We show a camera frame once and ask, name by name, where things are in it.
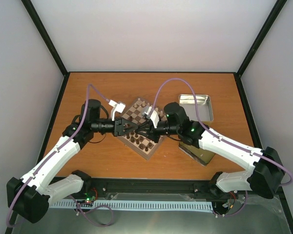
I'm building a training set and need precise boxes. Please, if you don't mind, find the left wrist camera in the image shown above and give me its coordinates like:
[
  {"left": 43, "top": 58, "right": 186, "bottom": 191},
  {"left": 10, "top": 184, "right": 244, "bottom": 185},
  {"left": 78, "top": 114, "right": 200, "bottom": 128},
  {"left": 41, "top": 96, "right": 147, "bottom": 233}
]
[{"left": 108, "top": 100, "right": 126, "bottom": 121}]

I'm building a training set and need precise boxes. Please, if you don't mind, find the light blue cable duct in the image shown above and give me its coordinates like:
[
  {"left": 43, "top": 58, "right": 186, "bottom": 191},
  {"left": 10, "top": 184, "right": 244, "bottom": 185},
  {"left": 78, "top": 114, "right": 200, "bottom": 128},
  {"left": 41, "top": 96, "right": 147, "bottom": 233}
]
[{"left": 48, "top": 199, "right": 214, "bottom": 212}]

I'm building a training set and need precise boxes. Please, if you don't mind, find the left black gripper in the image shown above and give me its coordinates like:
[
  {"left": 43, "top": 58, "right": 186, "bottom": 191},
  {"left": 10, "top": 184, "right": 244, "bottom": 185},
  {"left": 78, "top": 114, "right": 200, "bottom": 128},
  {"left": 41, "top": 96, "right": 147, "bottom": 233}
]
[{"left": 92, "top": 117, "right": 139, "bottom": 137}]

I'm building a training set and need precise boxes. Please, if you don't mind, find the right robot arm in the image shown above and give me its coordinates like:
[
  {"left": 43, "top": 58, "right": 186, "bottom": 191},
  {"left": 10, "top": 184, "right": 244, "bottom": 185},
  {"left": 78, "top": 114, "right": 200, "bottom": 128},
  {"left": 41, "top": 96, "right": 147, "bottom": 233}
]
[{"left": 138, "top": 102, "right": 285, "bottom": 199}]

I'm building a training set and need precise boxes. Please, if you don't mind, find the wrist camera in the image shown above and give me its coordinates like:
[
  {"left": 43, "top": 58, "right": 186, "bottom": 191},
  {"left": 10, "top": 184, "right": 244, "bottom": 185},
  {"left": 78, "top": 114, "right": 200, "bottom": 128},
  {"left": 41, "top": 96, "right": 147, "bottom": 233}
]
[
  {"left": 142, "top": 105, "right": 160, "bottom": 128},
  {"left": 108, "top": 100, "right": 126, "bottom": 121}
]

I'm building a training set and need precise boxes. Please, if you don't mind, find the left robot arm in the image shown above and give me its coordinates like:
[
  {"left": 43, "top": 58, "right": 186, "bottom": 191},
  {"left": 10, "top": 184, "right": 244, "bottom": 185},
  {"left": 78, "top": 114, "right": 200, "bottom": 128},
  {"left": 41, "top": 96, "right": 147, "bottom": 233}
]
[{"left": 6, "top": 99, "right": 138, "bottom": 223}]

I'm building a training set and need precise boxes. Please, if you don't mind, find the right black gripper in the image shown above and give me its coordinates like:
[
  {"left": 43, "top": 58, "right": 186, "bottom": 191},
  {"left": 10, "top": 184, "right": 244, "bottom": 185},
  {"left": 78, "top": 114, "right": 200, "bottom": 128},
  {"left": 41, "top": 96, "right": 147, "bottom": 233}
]
[{"left": 135, "top": 120, "right": 180, "bottom": 143}]

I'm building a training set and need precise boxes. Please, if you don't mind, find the green circuit board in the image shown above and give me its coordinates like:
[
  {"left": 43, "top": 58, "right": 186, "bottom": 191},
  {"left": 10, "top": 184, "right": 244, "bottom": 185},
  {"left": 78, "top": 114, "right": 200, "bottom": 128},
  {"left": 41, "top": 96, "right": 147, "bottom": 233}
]
[{"left": 85, "top": 191, "right": 98, "bottom": 203}]

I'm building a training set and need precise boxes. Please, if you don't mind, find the black enclosure frame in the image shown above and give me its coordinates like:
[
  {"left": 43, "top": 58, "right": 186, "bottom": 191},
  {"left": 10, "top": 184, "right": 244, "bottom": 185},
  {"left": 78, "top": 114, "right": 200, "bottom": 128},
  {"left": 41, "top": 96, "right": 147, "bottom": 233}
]
[{"left": 21, "top": 0, "right": 293, "bottom": 233}]

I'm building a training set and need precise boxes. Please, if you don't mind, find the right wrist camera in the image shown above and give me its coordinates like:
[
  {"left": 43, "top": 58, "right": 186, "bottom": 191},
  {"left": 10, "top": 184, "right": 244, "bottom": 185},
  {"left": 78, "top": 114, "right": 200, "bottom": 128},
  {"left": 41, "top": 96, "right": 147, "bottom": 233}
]
[{"left": 142, "top": 105, "right": 160, "bottom": 128}]

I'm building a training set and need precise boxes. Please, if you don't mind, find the wooden chessboard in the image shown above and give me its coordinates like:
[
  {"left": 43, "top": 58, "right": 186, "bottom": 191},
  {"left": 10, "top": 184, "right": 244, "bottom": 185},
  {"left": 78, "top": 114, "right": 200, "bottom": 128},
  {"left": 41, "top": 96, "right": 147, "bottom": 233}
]
[{"left": 115, "top": 97, "right": 167, "bottom": 160}]

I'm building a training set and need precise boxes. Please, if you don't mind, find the silver open tin box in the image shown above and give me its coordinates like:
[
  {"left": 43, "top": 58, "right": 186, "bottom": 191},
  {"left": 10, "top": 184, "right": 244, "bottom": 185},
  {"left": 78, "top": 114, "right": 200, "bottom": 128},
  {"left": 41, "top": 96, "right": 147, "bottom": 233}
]
[{"left": 179, "top": 94, "right": 214, "bottom": 124}]

